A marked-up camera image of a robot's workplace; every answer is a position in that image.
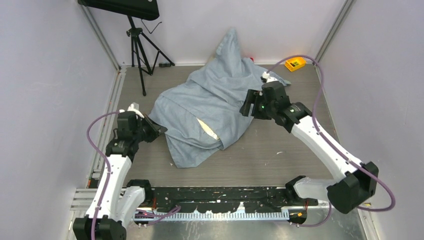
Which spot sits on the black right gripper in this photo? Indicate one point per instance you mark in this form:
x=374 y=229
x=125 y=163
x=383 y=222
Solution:
x=254 y=97

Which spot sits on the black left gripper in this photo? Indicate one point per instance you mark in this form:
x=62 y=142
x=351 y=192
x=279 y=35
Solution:
x=155 y=129

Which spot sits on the cream pillow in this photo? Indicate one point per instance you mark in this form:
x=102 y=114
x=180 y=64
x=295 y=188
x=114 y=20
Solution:
x=208 y=130

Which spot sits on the blue pillowcase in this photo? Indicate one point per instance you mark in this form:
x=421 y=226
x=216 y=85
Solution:
x=214 y=94

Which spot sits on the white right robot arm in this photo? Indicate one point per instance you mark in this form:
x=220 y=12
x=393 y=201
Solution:
x=353 y=182

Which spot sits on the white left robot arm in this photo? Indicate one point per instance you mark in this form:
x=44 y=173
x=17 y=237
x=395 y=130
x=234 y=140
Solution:
x=111 y=209

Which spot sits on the yellow plastic bin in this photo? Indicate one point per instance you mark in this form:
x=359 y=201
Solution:
x=295 y=63

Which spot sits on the small black block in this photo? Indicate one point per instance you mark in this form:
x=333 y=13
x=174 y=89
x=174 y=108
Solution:
x=164 y=64

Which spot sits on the black tripod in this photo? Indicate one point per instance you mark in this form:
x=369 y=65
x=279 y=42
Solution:
x=139 y=56

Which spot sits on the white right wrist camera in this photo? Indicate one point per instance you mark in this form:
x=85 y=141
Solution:
x=267 y=78

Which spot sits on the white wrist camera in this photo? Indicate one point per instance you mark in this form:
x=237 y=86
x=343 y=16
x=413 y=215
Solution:
x=267 y=78
x=133 y=107

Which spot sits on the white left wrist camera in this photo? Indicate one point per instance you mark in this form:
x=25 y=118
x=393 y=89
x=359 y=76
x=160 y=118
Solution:
x=133 y=107

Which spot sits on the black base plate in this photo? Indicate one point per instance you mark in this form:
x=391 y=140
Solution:
x=254 y=199

